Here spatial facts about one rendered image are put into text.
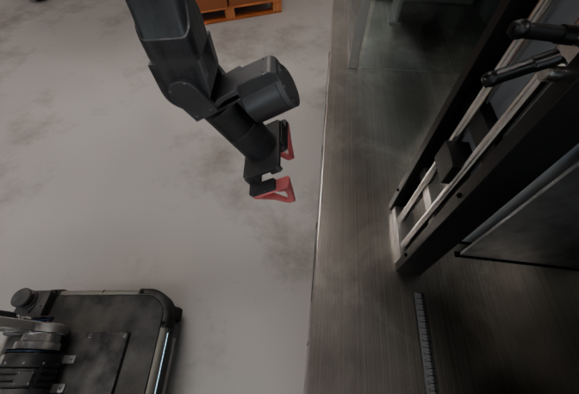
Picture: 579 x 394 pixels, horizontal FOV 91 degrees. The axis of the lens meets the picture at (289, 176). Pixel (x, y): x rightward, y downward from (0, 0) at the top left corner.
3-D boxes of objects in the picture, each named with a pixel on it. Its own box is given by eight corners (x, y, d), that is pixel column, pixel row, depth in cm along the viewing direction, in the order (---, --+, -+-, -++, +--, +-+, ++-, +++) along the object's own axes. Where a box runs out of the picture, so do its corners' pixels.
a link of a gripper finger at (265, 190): (308, 172, 52) (281, 142, 45) (309, 207, 47) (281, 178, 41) (276, 184, 54) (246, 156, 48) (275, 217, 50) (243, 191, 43)
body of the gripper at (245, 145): (284, 125, 49) (260, 95, 44) (284, 172, 43) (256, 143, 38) (253, 139, 51) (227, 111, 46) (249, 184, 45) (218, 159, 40)
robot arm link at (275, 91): (178, 49, 37) (161, 90, 32) (250, 1, 33) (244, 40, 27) (235, 110, 46) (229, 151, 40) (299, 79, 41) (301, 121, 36)
